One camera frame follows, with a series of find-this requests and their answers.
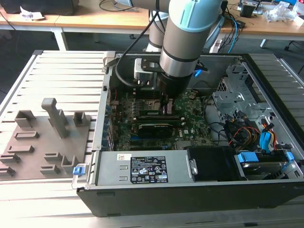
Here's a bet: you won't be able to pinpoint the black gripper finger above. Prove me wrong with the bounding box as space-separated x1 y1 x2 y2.
160 93 168 115

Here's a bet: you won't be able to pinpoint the wooden desk white legs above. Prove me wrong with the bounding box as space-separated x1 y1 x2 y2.
220 0 304 48
56 0 167 36
0 4 69 52

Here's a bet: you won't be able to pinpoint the grey power supply with label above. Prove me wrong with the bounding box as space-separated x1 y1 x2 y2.
95 150 198 189

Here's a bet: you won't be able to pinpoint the clear plastic bag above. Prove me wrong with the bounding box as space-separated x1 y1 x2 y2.
262 1 299 24

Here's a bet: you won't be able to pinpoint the green motherboard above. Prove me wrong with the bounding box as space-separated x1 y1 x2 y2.
110 89 214 152

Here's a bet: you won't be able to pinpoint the black silver PC case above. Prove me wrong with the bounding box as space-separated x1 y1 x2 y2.
76 51 304 218

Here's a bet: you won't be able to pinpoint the blue disk carrier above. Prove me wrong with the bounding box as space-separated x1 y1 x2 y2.
234 152 294 178

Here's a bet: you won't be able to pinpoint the grey parts rack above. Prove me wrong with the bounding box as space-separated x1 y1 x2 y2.
0 97 93 181

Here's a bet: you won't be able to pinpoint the silver perforated drive cage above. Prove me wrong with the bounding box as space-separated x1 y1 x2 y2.
212 64 274 124

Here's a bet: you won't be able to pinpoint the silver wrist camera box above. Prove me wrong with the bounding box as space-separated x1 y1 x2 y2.
133 58 162 86

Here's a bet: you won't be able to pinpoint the white crumpled paper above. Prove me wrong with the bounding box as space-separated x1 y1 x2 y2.
20 6 45 21

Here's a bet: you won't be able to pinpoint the silver hard disk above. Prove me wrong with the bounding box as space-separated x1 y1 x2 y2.
241 161 287 182

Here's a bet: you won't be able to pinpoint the blue case latch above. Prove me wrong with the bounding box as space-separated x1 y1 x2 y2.
72 165 86 177

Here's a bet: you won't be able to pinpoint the white power strip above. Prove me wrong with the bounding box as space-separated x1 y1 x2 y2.
209 39 223 53

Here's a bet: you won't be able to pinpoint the blue flat wire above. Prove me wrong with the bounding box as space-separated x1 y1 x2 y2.
260 118 274 155

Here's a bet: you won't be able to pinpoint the black box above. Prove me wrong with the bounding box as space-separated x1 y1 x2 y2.
4 0 74 15

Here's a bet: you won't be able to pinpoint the small black device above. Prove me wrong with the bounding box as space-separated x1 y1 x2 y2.
239 3 258 18

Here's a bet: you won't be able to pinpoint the orange yellow power wires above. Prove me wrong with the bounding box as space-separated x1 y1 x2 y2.
231 127 278 149

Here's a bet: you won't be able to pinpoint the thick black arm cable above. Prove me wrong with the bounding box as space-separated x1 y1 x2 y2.
114 9 159 88

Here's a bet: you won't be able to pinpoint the black graphics card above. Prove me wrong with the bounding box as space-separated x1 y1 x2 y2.
137 123 175 140

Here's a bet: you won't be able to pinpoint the green RAM stick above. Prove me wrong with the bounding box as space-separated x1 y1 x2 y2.
138 108 180 117
137 115 181 123

